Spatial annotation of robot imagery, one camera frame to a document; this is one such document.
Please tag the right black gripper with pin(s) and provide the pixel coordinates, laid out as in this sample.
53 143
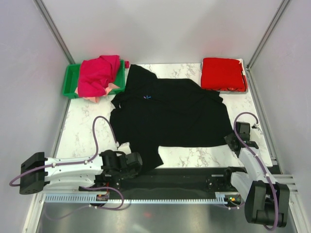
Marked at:
228 139

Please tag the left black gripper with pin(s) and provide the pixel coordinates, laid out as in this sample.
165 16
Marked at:
130 174

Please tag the black t shirt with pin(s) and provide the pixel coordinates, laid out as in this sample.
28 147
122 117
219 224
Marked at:
153 112

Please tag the magenta t shirt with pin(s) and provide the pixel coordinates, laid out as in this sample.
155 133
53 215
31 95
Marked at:
101 76

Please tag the green plastic tray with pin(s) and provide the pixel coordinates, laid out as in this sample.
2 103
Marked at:
71 80

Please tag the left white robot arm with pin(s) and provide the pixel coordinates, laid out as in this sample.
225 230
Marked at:
41 174

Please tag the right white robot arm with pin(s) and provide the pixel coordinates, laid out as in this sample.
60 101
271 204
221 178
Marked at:
265 199

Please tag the folded red t shirt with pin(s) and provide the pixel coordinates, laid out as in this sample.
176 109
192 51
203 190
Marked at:
222 74

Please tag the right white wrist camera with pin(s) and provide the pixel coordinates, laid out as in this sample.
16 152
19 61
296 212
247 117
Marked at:
256 133

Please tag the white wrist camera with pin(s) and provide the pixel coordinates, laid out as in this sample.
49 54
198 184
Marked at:
256 133
124 147

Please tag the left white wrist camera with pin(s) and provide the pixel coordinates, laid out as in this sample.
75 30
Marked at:
124 147

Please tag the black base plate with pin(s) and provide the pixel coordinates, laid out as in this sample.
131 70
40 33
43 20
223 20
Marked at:
210 179

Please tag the right aluminium frame post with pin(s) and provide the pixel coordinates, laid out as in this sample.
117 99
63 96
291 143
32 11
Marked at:
271 27

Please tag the aluminium frame post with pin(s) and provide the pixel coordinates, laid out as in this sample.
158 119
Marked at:
54 30
271 27

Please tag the white slotted cable duct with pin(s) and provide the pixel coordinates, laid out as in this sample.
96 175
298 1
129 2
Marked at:
97 199

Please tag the left aluminium frame post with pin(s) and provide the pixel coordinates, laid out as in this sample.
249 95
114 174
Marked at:
54 30

